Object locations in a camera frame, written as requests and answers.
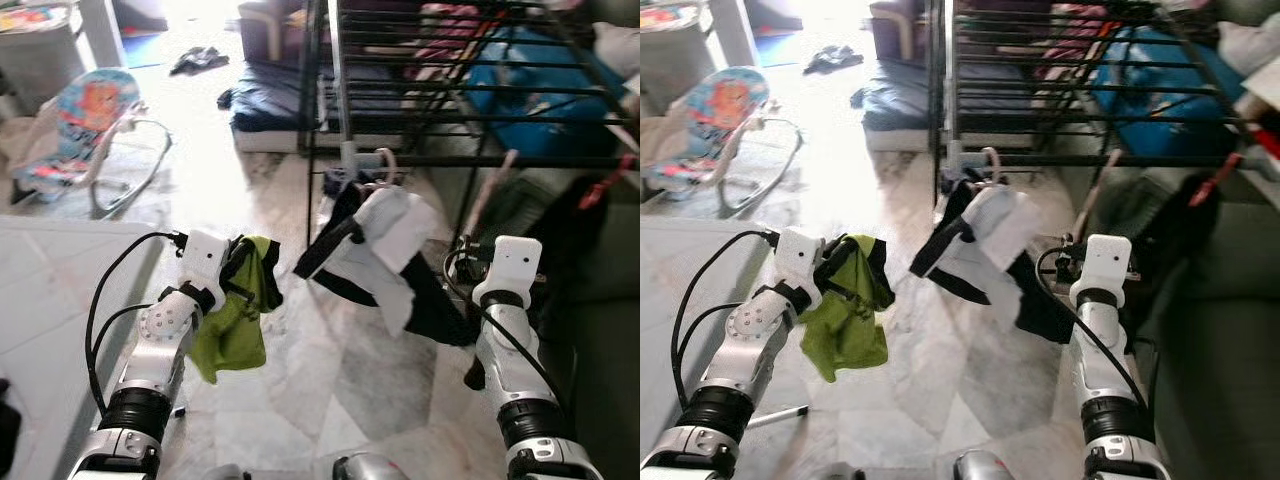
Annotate light grey garment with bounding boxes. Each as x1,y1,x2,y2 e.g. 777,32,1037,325
592,20,641,79
1215,15,1280,79

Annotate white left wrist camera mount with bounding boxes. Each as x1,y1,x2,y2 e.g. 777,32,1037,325
775,226,829,301
180,228,233,301

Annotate lime green garment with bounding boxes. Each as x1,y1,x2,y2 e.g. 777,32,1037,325
188,235,285,385
800,233,897,384

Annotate white folding table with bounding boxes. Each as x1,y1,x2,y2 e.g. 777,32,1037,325
0,218,166,480
640,218,769,451

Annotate blue floor mat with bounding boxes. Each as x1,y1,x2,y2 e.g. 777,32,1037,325
752,33,799,67
118,35,166,69

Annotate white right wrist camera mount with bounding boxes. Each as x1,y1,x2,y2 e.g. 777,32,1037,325
485,236,544,309
1070,235,1133,309

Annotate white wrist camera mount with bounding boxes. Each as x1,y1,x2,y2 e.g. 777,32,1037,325
775,226,829,301
1070,235,1133,309
485,236,544,309
180,228,233,301

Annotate green leather sofa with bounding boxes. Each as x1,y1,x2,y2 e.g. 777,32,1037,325
430,165,641,480
1060,165,1280,480

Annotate pale pink plastic hanger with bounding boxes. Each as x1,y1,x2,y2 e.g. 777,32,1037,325
370,147,403,193
973,146,1005,191

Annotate maroon cloth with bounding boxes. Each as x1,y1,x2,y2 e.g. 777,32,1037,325
1040,3,1111,81
415,3,491,81

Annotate black metal drying rack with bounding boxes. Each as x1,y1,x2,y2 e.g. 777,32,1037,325
930,0,1280,206
298,0,641,216

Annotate blue suitcase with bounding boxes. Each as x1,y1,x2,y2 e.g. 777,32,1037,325
1090,25,1263,158
465,25,638,159

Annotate red plastic hanger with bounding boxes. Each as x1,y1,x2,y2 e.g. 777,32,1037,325
578,153,638,211
1188,152,1245,208

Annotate white lidded storage box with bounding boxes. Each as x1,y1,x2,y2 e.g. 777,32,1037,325
1232,75,1280,161

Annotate crumpled dark cloth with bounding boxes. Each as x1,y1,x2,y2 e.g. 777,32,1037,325
803,44,867,76
170,46,231,78

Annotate white slatted laundry basket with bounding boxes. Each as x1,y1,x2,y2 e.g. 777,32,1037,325
640,0,719,111
0,0,93,111

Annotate colourful baby bouncer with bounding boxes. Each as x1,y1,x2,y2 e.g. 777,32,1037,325
645,66,804,216
10,68,174,219

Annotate white and black garment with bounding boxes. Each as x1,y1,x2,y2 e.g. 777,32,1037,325
908,170,1083,347
293,170,479,347

